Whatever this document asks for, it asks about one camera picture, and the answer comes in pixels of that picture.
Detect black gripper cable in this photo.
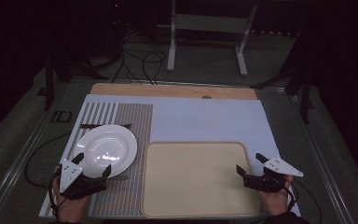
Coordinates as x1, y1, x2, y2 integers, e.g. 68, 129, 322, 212
23, 132, 73, 218
287, 176, 324, 224

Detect pale blue table sheet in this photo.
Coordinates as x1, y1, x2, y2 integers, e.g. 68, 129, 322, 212
37, 93, 302, 218

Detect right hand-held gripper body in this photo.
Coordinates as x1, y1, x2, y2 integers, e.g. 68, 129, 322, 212
242, 156, 305, 194

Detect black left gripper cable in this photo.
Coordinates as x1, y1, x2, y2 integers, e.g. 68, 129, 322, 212
23, 132, 73, 218

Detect dark brown stick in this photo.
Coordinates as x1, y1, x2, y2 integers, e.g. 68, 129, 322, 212
79, 123, 132, 130

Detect dark stand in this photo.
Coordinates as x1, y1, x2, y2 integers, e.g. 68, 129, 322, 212
250, 62, 316, 125
36, 50, 110, 112

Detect striped placemat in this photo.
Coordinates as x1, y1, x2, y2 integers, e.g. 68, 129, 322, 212
64, 102, 154, 217

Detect white plate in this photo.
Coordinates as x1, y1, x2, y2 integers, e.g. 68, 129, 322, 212
72, 123, 139, 179

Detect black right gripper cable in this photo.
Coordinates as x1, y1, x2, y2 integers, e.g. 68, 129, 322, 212
287, 176, 324, 224

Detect black square floor frame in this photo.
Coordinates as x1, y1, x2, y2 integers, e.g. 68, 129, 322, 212
50, 109, 74, 124

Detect black floor cables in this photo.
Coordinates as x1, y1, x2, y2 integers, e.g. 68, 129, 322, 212
111, 46, 168, 86

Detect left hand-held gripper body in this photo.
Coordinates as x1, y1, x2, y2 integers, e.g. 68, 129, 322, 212
58, 158, 108, 201

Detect metal floor rail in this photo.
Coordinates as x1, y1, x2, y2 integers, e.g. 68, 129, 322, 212
255, 87, 358, 224
0, 78, 90, 224

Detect beige tray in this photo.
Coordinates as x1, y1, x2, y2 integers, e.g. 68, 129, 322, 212
140, 141, 263, 219

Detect white metal stand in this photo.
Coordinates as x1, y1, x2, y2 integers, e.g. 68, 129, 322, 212
166, 0, 258, 77

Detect wooden table board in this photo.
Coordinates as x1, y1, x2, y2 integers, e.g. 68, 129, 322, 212
89, 82, 258, 101

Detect person's right hand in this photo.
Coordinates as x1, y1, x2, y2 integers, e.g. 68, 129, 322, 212
258, 175, 294, 217

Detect person's left hand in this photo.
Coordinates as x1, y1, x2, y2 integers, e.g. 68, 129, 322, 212
51, 166, 90, 224

